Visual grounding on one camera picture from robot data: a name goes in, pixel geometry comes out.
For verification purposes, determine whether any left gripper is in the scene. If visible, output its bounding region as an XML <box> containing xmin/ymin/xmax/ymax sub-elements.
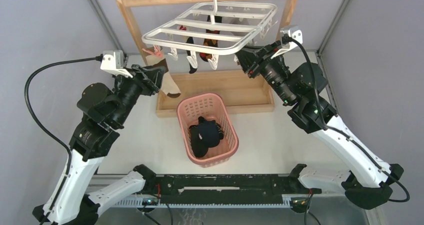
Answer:
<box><xmin>112</xmin><ymin>64</ymin><xmax>166</xmax><ymax>127</ymax></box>

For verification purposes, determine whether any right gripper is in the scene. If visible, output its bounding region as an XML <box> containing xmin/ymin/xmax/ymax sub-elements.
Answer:
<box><xmin>234</xmin><ymin>39</ymin><xmax>297</xmax><ymax>105</ymax></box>

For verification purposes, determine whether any brown beige striped sock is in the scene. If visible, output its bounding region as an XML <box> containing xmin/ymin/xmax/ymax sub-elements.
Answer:
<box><xmin>146</xmin><ymin>55</ymin><xmax>181</xmax><ymax>99</ymax></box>

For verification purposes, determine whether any white plastic clip hanger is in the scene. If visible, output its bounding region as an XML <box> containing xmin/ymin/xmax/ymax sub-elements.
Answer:
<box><xmin>141</xmin><ymin>0</ymin><xmax>278</xmax><ymax>70</ymax></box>

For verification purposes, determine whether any navy dark sock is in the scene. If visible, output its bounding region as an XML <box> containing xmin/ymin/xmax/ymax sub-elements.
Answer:
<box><xmin>197</xmin><ymin>116</ymin><xmax>221</xmax><ymax>148</ymax></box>

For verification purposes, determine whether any black striped sock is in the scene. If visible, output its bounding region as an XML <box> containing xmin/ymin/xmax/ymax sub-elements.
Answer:
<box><xmin>212</xmin><ymin>120</ymin><xmax>224</xmax><ymax>142</ymax></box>

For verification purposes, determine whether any plain black sock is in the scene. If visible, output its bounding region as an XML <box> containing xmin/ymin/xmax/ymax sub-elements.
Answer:
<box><xmin>189</xmin><ymin>125</ymin><xmax>210</xmax><ymax>159</ymax></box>

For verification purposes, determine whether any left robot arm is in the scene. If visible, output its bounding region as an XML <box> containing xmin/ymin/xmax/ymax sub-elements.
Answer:
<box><xmin>32</xmin><ymin>64</ymin><xmax>166</xmax><ymax>225</ymax></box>

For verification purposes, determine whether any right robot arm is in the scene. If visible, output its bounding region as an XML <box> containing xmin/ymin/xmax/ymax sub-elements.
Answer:
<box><xmin>235</xmin><ymin>42</ymin><xmax>404</xmax><ymax>210</ymax></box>

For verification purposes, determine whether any pink plastic clothespin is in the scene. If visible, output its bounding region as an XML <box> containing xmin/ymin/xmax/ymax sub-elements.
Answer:
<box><xmin>142</xmin><ymin>45</ymin><xmax>164</xmax><ymax>59</ymax></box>

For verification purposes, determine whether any wooden hanging rack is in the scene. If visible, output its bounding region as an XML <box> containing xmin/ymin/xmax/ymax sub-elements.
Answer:
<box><xmin>115</xmin><ymin>0</ymin><xmax>297</xmax><ymax>118</ymax></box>

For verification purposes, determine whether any black red cuff sock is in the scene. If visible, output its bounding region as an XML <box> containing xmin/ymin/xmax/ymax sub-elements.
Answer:
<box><xmin>186</xmin><ymin>50</ymin><xmax>198</xmax><ymax>74</ymax></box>

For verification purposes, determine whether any brown patterned sock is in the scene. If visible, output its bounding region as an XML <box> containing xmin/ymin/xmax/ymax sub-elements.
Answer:
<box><xmin>199</xmin><ymin>16</ymin><xmax>222</xmax><ymax>62</ymax></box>

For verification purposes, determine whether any pink plastic basket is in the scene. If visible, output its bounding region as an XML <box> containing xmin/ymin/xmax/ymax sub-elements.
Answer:
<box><xmin>176</xmin><ymin>92</ymin><xmax>239</xmax><ymax>168</ymax></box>

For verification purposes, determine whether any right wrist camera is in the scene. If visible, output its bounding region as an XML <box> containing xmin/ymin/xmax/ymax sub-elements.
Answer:
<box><xmin>271</xmin><ymin>25</ymin><xmax>303</xmax><ymax>59</ymax></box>

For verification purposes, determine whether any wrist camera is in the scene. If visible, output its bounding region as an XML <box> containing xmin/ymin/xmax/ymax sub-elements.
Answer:
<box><xmin>100</xmin><ymin>50</ymin><xmax>133</xmax><ymax>78</ymax></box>
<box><xmin>271</xmin><ymin>25</ymin><xmax>303</xmax><ymax>59</ymax></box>

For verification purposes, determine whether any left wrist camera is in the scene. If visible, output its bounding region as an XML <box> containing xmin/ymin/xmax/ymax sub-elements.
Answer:
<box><xmin>100</xmin><ymin>50</ymin><xmax>133</xmax><ymax>78</ymax></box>

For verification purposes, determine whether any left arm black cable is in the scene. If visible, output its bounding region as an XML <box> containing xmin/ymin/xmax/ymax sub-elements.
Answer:
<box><xmin>24</xmin><ymin>55</ymin><xmax>104</xmax><ymax>225</ymax></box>

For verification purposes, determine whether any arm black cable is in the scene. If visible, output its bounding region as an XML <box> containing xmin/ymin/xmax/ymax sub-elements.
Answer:
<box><xmin>24</xmin><ymin>55</ymin><xmax>104</xmax><ymax>225</ymax></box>
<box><xmin>288</xmin><ymin>36</ymin><xmax>411</xmax><ymax>204</ymax></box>

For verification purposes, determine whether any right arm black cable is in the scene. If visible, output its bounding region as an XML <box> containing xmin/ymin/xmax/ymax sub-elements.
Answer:
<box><xmin>288</xmin><ymin>36</ymin><xmax>411</xmax><ymax>204</ymax></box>

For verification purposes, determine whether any black mounting rail base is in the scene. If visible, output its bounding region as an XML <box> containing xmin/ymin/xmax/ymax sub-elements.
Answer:
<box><xmin>85</xmin><ymin>173</ymin><xmax>322</xmax><ymax>208</ymax></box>

